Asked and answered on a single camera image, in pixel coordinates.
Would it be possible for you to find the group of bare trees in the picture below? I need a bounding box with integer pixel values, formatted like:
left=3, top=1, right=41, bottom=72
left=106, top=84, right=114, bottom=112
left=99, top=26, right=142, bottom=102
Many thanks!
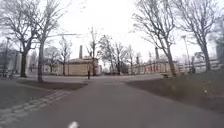
left=44, top=26, right=144, bottom=77

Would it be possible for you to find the person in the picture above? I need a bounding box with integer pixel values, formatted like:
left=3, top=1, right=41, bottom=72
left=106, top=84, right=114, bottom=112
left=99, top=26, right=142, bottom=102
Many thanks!
left=86, top=69, right=92, bottom=80

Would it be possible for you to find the yellow building with chimney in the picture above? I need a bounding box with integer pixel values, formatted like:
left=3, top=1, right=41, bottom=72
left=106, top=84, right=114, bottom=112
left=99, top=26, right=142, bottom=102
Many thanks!
left=43, top=44, right=103, bottom=77

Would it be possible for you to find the grey asphalt path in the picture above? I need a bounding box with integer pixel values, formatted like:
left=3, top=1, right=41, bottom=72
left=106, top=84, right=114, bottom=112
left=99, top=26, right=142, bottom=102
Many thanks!
left=0, top=73, right=224, bottom=128

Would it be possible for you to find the low pale building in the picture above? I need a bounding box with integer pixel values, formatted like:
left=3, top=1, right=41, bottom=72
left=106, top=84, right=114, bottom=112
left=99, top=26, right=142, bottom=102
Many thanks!
left=129, top=46, right=178, bottom=76

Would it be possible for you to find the big bare tree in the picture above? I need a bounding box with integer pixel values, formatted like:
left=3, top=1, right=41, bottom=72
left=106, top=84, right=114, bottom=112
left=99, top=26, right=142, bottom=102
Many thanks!
left=133, top=0, right=183, bottom=77
left=173, top=0, right=224, bottom=72
left=0, top=0, right=44, bottom=78

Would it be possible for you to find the slim bare tree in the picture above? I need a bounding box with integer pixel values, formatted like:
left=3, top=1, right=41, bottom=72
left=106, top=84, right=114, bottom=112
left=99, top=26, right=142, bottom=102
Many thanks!
left=19, top=0, right=73, bottom=83

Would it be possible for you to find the robot's own part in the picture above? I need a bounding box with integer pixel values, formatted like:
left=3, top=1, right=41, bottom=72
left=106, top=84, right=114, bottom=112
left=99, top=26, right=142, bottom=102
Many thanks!
left=67, top=120, right=80, bottom=128

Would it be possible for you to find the dull grass area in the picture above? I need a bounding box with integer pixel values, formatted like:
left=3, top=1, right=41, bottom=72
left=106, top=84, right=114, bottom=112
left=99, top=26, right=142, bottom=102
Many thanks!
left=124, top=69, right=224, bottom=114

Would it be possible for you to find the cobblestone strip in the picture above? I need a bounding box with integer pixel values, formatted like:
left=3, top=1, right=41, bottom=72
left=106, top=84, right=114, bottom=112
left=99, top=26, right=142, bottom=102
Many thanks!
left=0, top=89, right=71, bottom=126

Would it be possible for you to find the pale fence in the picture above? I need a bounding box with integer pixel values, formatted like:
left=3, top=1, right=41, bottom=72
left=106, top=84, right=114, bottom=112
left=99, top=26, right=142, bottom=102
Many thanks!
left=176, top=59, right=224, bottom=73

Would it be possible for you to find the grey building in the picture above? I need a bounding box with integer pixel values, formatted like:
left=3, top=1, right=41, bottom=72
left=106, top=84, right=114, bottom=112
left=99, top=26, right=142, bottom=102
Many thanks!
left=0, top=49, right=22, bottom=77

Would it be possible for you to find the lamp post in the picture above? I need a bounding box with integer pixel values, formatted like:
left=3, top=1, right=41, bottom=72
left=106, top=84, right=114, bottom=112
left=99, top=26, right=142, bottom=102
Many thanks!
left=180, top=35, right=192, bottom=69

